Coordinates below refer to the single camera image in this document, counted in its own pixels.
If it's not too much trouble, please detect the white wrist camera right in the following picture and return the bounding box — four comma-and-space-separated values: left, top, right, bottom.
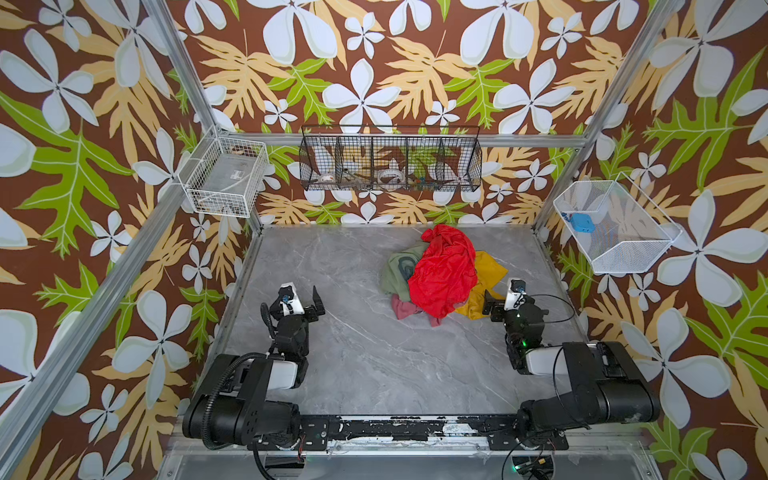
504, 278, 527, 311

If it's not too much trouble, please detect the white mesh basket right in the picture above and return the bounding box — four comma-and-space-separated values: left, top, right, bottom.
554, 173, 682, 276

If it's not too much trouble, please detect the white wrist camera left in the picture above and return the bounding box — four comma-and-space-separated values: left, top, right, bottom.
278, 282, 304, 316

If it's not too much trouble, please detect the yellow cloth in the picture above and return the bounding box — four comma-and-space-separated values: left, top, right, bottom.
455, 251, 508, 320

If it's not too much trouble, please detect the blue object in basket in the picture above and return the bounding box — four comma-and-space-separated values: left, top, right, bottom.
568, 212, 596, 234

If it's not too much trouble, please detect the green cloth with grey collar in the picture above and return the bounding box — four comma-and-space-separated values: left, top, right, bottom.
379, 242, 428, 302

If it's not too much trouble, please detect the black wire basket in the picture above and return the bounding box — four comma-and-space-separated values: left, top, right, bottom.
298, 124, 483, 192

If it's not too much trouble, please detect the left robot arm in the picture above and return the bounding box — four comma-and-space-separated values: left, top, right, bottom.
182, 283, 325, 450

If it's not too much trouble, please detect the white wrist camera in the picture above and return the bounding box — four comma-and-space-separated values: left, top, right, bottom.
504, 278, 527, 311
278, 282, 304, 316

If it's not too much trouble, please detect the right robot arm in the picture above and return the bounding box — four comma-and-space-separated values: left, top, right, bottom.
483, 291, 661, 437

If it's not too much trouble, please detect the white wire basket left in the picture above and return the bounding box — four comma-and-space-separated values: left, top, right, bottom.
179, 134, 270, 218

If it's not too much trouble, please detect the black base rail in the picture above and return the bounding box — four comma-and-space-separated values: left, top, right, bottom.
248, 413, 571, 452

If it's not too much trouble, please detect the pink cloth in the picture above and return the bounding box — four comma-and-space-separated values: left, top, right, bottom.
391, 294, 442, 327

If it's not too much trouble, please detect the red cloth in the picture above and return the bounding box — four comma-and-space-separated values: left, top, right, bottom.
408, 224, 477, 319

